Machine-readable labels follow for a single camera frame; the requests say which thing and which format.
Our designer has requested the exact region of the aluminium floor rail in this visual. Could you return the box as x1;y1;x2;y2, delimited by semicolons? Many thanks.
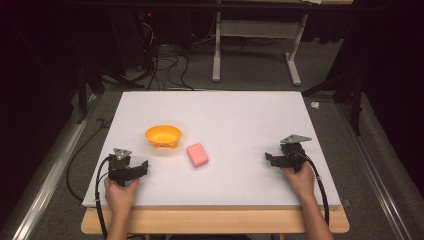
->
9;93;104;240
336;99;414;240

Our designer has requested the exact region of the white metal stand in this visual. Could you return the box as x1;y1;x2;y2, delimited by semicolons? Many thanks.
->
211;9;310;87

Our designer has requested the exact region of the tangle of black floor cables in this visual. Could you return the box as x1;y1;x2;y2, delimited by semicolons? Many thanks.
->
133;19;214;92

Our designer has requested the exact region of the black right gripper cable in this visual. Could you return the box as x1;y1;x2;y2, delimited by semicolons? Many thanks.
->
295;150;331;226

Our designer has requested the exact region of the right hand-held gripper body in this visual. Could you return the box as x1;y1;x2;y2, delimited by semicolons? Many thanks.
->
270;133;313;174

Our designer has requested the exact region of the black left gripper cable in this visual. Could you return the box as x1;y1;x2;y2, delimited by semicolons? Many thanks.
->
94;155;112;240

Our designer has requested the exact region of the person's right hand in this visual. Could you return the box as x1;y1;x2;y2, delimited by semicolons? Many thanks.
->
281;161;316;203

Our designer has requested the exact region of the wooden table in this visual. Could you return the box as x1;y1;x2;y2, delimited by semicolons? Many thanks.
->
80;205;351;240

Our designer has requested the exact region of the person's left hand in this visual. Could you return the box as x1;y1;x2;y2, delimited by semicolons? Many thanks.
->
103;177;140;214

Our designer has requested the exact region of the orange plastic bowl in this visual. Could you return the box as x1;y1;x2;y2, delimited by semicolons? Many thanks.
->
144;124;183;150

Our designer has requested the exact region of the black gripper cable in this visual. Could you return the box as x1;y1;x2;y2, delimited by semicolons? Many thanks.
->
295;150;331;226
94;155;112;240

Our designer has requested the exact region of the white foam board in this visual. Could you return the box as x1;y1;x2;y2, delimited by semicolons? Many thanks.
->
81;90;342;208

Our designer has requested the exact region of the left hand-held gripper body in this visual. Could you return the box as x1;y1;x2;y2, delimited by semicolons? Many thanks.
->
107;147;145;188

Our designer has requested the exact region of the black tripod stand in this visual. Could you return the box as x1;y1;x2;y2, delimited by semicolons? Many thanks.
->
68;49;148;125
301;66;364;136

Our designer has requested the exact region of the pink soap bar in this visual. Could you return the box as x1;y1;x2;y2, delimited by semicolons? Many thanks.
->
186;143;210;168

